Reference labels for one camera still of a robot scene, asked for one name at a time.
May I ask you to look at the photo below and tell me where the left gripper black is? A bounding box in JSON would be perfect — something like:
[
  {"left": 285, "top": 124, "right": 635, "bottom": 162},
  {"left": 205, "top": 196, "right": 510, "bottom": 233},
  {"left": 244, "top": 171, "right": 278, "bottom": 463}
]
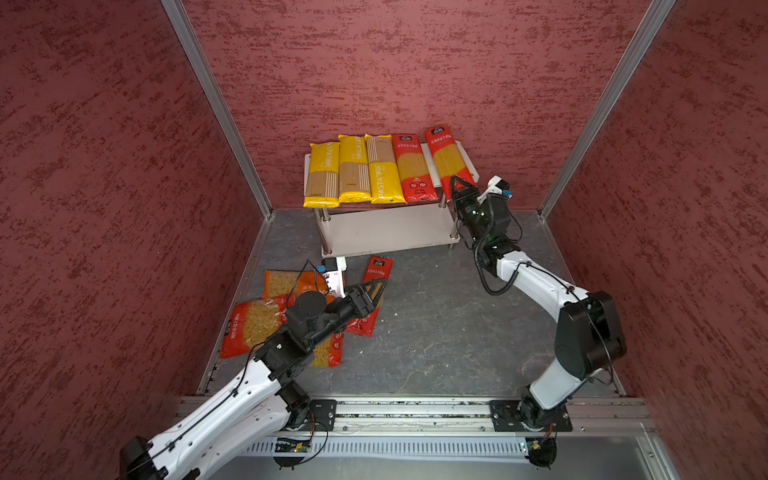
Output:
[{"left": 305, "top": 277, "right": 387, "bottom": 348}]

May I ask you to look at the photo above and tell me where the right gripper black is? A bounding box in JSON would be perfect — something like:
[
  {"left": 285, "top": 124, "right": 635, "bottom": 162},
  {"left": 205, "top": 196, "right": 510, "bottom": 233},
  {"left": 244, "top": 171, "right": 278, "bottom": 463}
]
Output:
[{"left": 452, "top": 174, "right": 489, "bottom": 245}]

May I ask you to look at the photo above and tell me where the red spaghetti bag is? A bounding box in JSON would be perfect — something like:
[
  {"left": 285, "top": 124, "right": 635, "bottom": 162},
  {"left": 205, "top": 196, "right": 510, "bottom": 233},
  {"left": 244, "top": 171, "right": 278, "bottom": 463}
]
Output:
[
  {"left": 425, "top": 126, "right": 476, "bottom": 201},
  {"left": 344, "top": 256, "right": 395, "bottom": 338}
]

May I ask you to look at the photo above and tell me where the clear labelled spaghetti bag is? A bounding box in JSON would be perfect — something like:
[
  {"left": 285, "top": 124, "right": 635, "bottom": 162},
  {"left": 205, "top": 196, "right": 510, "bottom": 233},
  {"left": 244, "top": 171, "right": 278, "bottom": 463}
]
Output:
[{"left": 391, "top": 134, "right": 438, "bottom": 204}]

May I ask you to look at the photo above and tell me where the yellow spaghetti bag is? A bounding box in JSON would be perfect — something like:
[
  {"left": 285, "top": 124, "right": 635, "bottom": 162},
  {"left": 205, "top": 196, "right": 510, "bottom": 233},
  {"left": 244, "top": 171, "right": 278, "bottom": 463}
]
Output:
[
  {"left": 338, "top": 135, "right": 372, "bottom": 203},
  {"left": 303, "top": 142, "right": 340, "bottom": 208},
  {"left": 364, "top": 135, "right": 406, "bottom": 205}
]

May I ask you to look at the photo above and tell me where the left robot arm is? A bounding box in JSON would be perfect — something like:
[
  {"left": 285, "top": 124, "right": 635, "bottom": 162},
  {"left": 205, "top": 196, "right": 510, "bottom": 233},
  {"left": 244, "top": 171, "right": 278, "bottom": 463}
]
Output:
[{"left": 119, "top": 279, "right": 387, "bottom": 479}]

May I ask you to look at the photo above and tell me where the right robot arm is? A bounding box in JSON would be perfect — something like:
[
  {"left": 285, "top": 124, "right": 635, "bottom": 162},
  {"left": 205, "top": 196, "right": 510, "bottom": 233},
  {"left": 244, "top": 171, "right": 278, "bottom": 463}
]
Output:
[{"left": 448, "top": 175, "right": 627, "bottom": 431}]

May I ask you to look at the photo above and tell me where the white two-tier shelf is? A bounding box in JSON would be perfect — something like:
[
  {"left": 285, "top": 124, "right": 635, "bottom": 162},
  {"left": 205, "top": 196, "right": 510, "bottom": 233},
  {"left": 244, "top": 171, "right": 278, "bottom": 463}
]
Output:
[{"left": 304, "top": 135, "right": 479, "bottom": 257}]

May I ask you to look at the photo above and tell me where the red macaroni bag large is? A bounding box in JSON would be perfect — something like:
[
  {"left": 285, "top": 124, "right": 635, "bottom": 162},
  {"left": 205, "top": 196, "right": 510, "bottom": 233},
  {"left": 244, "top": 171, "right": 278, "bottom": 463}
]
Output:
[{"left": 310, "top": 333, "right": 344, "bottom": 368}]

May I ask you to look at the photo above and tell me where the orange pastatime macaroni bag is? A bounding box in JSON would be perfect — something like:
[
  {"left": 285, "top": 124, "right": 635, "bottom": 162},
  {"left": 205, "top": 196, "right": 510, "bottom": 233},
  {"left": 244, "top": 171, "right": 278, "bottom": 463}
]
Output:
[{"left": 262, "top": 270, "right": 330, "bottom": 298}]

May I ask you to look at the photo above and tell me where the red macaroni bag small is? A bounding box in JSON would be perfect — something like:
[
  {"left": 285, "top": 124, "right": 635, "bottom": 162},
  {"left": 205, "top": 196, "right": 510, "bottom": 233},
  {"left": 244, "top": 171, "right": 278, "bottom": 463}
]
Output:
[{"left": 219, "top": 296, "right": 286, "bottom": 360}]

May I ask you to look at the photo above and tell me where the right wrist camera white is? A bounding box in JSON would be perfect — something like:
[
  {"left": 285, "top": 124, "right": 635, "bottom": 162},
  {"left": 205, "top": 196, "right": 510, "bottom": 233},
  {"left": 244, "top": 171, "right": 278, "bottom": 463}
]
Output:
[{"left": 478, "top": 176, "right": 512, "bottom": 203}]

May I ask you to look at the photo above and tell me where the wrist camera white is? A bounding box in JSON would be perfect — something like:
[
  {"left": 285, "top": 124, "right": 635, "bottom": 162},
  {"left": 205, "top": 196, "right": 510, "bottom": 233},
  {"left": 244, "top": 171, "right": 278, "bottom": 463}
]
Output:
[
  {"left": 478, "top": 176, "right": 512, "bottom": 203},
  {"left": 322, "top": 257, "right": 347, "bottom": 298}
]

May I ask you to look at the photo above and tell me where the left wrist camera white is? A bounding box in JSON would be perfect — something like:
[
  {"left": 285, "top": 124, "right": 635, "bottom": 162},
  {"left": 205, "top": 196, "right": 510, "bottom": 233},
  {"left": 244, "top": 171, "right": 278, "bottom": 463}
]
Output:
[{"left": 322, "top": 257, "right": 347, "bottom": 298}]

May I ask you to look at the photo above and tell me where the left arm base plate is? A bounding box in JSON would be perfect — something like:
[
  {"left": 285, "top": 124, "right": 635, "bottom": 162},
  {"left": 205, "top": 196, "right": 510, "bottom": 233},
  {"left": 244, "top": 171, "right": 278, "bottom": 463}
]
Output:
[{"left": 283, "top": 399, "right": 338, "bottom": 432}]

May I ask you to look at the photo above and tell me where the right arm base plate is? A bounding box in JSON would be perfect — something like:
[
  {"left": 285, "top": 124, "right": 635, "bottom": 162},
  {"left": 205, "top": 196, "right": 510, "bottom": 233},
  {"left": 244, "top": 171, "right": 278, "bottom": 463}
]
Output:
[{"left": 488, "top": 399, "right": 573, "bottom": 433}]

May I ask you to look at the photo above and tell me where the aluminium rail front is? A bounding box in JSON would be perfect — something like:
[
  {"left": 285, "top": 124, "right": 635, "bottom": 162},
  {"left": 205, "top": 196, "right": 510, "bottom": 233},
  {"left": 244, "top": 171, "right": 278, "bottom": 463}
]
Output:
[{"left": 315, "top": 396, "right": 658, "bottom": 437}]

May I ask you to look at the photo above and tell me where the right corner aluminium post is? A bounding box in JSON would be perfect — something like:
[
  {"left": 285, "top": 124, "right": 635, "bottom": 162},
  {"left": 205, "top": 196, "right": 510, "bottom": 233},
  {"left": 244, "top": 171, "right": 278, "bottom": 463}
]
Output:
[{"left": 538, "top": 0, "right": 676, "bottom": 222}]

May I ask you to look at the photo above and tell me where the corner aluminium post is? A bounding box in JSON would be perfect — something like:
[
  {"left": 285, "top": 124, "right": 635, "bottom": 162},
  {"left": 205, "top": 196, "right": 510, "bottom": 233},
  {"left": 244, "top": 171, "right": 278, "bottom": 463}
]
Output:
[
  {"left": 161, "top": 0, "right": 273, "bottom": 221},
  {"left": 538, "top": 0, "right": 676, "bottom": 222}
]

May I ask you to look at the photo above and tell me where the left corner aluminium post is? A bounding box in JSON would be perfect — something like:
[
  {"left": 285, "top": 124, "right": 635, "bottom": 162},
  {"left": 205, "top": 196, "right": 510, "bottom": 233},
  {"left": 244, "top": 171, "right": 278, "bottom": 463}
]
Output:
[{"left": 161, "top": 0, "right": 273, "bottom": 221}]

